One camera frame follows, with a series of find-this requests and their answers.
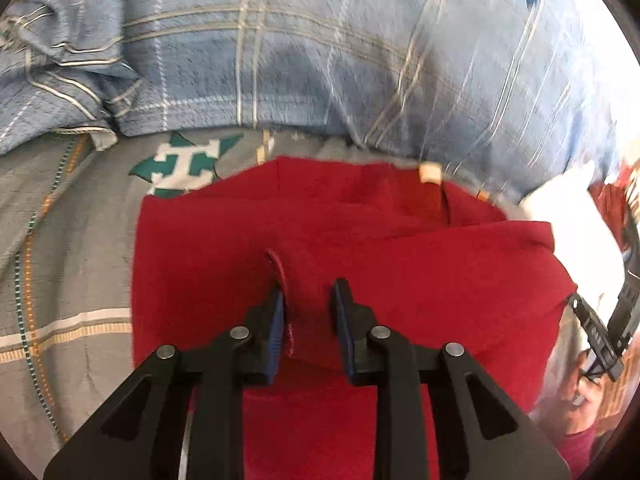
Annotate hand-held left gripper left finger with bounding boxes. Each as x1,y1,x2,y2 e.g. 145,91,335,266
42,282,288,480

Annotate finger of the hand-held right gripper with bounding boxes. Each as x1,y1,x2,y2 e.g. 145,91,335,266
569,292,626,382

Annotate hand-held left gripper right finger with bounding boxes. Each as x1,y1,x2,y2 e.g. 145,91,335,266
332,277,573,480

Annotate red small pants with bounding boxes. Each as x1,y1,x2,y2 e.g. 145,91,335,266
130,156,578,480

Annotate person's right hand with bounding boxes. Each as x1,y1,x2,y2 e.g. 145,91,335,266
559,350,603,436

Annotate red patterned cloth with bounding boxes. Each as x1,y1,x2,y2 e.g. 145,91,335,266
587,167,640,253

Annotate white cloth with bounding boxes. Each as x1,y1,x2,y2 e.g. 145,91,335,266
519,160,628,311

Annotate person's pink clothing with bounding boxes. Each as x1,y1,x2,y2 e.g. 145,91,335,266
554,427,599,477

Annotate grey plaid bed sheet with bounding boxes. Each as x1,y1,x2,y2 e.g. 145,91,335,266
0,127,516,467

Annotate blue plaid quilt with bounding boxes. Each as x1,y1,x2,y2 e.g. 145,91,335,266
0,0,632,202

